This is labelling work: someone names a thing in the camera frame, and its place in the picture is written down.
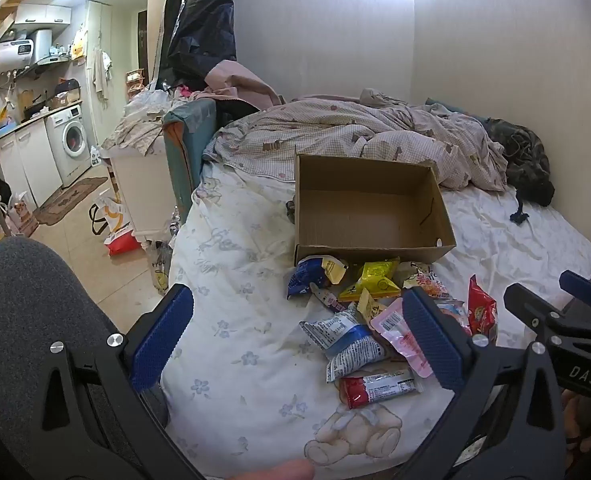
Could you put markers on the clear plastic bag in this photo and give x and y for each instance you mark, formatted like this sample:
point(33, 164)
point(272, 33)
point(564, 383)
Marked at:
point(158, 270)

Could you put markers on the brown floor mat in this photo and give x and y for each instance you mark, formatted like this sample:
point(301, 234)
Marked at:
point(65, 200)

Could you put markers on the white floral bed sheet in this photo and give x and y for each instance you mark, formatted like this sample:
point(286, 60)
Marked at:
point(235, 280)

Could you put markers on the white nightstand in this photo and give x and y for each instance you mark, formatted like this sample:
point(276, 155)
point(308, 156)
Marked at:
point(140, 195)

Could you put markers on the hanging white towel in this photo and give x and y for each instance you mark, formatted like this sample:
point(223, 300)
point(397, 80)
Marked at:
point(100, 75)

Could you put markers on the checked bear print duvet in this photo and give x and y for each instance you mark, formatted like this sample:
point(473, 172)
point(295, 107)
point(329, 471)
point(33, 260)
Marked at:
point(375, 125)

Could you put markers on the teal padded headboard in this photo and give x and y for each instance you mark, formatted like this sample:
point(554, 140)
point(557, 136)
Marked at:
point(185, 150)

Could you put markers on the white washing machine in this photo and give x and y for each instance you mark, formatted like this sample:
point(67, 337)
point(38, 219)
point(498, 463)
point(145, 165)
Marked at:
point(70, 145)

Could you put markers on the pink cloth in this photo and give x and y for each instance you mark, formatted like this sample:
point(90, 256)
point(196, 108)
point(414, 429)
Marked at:
point(240, 82)

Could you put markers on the person's right hand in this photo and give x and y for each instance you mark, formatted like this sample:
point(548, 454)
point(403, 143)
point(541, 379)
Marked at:
point(578, 420)

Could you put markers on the red snack packet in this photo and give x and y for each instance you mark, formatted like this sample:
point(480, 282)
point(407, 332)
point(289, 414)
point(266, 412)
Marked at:
point(481, 310)

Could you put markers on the black plastic bag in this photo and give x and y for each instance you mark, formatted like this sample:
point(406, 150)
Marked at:
point(200, 20)

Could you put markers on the white kitchen cabinet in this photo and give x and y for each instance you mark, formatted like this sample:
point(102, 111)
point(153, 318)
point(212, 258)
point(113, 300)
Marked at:
point(25, 160)

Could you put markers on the yellow snack packet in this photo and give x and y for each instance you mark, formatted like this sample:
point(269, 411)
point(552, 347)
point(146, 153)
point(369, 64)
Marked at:
point(375, 277)

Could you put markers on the person's left hand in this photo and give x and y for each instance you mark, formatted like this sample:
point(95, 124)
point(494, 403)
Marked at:
point(275, 471)

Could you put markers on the red white snack bar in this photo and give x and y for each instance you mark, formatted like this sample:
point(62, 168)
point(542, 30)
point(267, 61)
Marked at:
point(375, 388)

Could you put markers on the white water heater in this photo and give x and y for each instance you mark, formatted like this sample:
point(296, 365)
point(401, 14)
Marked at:
point(15, 55)

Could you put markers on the red white shopping bag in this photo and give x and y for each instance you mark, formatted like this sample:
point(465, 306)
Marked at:
point(120, 240)

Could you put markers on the pink snack packet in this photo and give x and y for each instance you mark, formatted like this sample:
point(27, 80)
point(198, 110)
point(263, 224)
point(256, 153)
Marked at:
point(395, 330)

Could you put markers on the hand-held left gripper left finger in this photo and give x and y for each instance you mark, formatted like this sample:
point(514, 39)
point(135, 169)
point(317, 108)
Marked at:
point(158, 345)

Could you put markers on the large white red snack bag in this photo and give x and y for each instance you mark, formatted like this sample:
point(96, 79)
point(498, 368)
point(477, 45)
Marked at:
point(423, 277)

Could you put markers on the brown cardboard box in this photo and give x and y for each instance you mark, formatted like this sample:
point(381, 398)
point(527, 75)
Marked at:
point(365, 210)

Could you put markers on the white wall cabinet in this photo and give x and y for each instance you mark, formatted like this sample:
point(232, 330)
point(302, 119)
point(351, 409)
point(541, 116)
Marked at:
point(43, 14)

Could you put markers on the camouflage cloth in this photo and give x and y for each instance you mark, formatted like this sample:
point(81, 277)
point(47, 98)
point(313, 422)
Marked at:
point(520, 150)

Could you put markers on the tan peanut snack packet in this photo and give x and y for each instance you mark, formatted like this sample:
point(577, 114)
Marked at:
point(370, 307)

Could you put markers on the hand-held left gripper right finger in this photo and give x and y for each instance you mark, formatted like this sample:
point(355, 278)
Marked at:
point(433, 342)

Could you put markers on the small black cloth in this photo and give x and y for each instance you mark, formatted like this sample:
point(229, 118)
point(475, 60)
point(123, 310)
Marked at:
point(290, 210)

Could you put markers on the teal pillow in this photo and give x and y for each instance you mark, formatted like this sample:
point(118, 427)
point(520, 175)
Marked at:
point(443, 106)

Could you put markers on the tall white cupboard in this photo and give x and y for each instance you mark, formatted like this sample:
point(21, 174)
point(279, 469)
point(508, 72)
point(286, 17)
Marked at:
point(98, 25)

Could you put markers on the patterned cloth pile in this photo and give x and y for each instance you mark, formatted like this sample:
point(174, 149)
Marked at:
point(135, 130)

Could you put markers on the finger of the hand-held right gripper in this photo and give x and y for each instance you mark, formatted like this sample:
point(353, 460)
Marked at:
point(581, 286)
point(535, 312)

